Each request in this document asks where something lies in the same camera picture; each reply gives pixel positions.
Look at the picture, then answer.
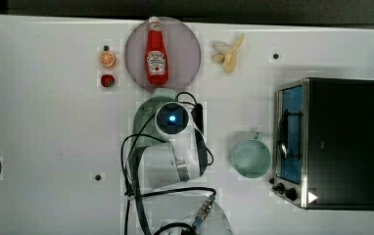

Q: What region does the green mug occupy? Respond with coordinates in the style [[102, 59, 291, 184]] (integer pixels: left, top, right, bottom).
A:
[[229, 132, 272, 179]]

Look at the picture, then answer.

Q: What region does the orange slice toy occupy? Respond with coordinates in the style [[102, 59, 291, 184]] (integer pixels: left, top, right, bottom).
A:
[[98, 51, 117, 68]]

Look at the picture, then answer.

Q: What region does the red ketchup bottle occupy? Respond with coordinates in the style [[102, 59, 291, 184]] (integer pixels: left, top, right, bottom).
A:
[[145, 17, 169, 86]]

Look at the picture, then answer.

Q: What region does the black toaster oven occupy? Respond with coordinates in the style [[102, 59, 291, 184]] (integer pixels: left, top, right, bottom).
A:
[[270, 77, 374, 211]]

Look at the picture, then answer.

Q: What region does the red strawberry toy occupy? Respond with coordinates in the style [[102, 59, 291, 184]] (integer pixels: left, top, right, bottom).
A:
[[101, 74, 116, 87]]

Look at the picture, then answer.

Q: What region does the grey round plate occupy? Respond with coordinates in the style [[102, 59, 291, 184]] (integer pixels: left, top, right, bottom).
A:
[[124, 17, 202, 92]]

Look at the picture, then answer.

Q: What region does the green plastic strainer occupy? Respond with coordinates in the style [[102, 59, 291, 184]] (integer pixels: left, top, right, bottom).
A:
[[132, 88, 176, 148]]

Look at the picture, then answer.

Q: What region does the peeled banana toy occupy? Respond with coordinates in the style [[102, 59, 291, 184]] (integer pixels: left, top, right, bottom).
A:
[[212, 33, 245, 74]]

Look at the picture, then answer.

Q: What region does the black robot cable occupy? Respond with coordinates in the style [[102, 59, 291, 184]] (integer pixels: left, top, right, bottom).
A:
[[119, 91, 218, 235]]

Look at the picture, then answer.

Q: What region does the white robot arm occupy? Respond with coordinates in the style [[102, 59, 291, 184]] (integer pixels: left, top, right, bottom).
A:
[[124, 102, 233, 235]]

